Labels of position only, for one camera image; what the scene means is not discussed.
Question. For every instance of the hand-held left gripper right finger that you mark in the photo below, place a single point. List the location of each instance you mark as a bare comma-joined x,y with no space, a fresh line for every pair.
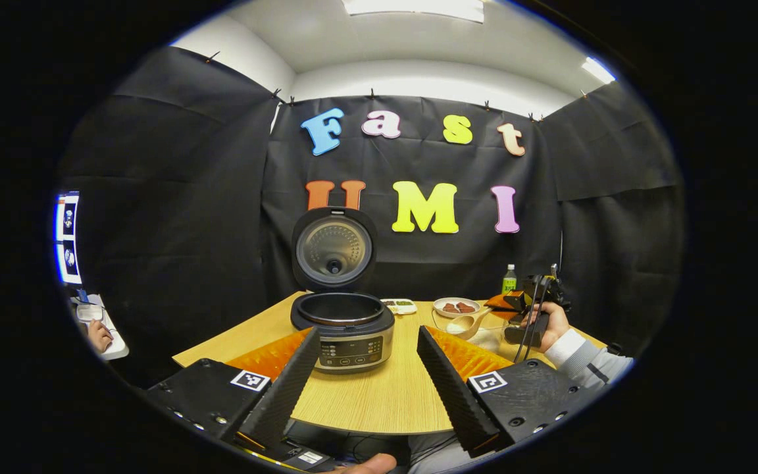
451,395

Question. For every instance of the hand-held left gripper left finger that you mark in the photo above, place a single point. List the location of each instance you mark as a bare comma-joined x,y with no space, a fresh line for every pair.
287,395

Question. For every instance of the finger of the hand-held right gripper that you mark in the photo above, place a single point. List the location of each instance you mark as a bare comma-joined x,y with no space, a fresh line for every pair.
503,301

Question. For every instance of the wooden spoon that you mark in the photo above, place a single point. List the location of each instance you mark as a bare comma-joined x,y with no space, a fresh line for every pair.
461,326

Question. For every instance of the black silver rice cooker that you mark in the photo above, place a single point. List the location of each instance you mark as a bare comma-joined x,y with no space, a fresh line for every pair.
353,342

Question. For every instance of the green tea bottle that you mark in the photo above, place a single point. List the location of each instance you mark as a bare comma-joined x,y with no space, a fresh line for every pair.
509,283

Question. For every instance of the white round plate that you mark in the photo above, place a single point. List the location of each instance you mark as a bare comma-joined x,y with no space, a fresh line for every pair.
439,309

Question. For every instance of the person's grey trousers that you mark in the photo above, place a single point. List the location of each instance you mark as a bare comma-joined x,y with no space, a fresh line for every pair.
431,455

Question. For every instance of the white divided snack dish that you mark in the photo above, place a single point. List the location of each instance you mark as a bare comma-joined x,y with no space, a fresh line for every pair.
400,306

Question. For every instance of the black backdrop cloth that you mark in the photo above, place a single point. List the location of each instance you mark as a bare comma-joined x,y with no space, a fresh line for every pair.
175,230

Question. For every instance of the small ceiling light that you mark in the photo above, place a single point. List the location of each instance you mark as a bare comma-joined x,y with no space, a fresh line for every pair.
598,70

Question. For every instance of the computer monitor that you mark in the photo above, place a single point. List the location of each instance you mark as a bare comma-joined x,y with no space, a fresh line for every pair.
67,237

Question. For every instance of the long ceiling light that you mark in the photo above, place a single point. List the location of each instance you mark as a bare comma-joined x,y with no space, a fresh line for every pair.
418,8

